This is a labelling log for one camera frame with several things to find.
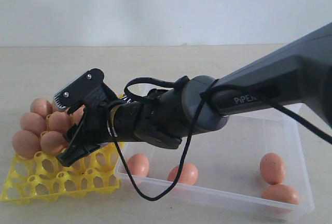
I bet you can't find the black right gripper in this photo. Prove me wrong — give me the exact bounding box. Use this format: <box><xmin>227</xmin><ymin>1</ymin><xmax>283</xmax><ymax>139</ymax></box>
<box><xmin>56</xmin><ymin>99</ymin><xmax>125</xmax><ymax>167</ymax></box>

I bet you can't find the brown egg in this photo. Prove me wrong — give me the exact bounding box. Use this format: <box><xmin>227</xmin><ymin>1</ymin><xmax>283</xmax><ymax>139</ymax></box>
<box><xmin>127</xmin><ymin>153</ymin><xmax>149</xmax><ymax>185</ymax></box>
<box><xmin>30</xmin><ymin>97</ymin><xmax>53</xmax><ymax>118</ymax></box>
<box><xmin>20</xmin><ymin>112</ymin><xmax>47</xmax><ymax>136</ymax></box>
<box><xmin>12</xmin><ymin>130</ymin><xmax>41</xmax><ymax>159</ymax></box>
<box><xmin>48</xmin><ymin>111</ymin><xmax>72</xmax><ymax>133</ymax></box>
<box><xmin>167</xmin><ymin>163</ymin><xmax>198</xmax><ymax>185</ymax></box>
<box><xmin>260</xmin><ymin>152</ymin><xmax>286</xmax><ymax>185</ymax></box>
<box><xmin>261</xmin><ymin>184</ymin><xmax>300</xmax><ymax>205</ymax></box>
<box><xmin>71</xmin><ymin>107</ymin><xmax>84</xmax><ymax>125</ymax></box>
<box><xmin>40</xmin><ymin>131</ymin><xmax>68</xmax><ymax>156</ymax></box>

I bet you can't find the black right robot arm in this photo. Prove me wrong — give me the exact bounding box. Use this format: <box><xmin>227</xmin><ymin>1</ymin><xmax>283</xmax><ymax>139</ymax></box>
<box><xmin>54</xmin><ymin>24</ymin><xmax>331</xmax><ymax>167</ymax></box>

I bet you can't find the yellow plastic egg tray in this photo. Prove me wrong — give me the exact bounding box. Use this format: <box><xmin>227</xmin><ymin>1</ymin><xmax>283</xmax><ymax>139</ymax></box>
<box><xmin>0</xmin><ymin>93</ymin><xmax>125</xmax><ymax>205</ymax></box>

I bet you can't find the clear plastic bin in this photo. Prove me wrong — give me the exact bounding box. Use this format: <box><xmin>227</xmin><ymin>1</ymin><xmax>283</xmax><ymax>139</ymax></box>
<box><xmin>115</xmin><ymin>83</ymin><xmax>315</xmax><ymax>221</ymax></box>

